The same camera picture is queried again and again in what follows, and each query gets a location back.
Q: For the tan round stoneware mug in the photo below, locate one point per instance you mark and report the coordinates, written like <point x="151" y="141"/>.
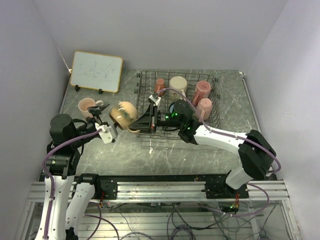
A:
<point x="124" y="114"/>

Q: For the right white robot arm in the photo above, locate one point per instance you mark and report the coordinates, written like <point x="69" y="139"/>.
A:
<point x="255" y="153"/>

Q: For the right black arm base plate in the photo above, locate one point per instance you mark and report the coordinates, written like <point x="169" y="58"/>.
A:
<point x="215" y="187"/>

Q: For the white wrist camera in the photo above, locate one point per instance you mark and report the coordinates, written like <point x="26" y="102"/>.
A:
<point x="107" y="135"/>
<point x="154" y="99"/>

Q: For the pink hexagonal mug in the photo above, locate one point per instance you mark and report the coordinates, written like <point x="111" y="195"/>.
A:
<point x="204" y="109"/>

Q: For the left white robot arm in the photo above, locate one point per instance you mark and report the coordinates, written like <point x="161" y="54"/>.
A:
<point x="61" y="215"/>

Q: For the pale pink mug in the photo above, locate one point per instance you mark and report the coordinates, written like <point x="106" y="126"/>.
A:
<point x="85" y="103"/>

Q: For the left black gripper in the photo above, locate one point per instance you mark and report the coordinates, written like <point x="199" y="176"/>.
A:
<point x="95" y="111"/>

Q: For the light blue mug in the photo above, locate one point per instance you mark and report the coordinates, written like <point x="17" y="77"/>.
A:
<point x="171" y="107"/>

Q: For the aluminium frame rail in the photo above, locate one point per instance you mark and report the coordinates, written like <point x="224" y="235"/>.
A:
<point x="154" y="192"/>

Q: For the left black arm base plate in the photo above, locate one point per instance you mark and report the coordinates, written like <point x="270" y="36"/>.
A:
<point x="108" y="188"/>

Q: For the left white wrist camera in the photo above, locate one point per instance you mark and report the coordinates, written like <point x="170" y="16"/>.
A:
<point x="107" y="135"/>

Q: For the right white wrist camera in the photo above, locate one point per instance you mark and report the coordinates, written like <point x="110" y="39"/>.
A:
<point x="154" y="99"/>

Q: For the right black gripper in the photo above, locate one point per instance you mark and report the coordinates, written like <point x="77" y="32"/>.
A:
<point x="150" y="117"/>

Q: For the small salmon dotted mug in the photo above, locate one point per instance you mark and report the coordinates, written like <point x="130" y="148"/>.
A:
<point x="159" y="85"/>

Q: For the large cream floral mug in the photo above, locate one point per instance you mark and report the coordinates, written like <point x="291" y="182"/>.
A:
<point x="179" y="84"/>

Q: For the white whiteboard with wooden frame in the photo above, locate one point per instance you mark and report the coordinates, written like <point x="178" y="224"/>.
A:
<point x="96" y="71"/>

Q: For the pink patterned mug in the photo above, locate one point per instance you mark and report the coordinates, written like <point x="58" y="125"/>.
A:
<point x="202" y="90"/>

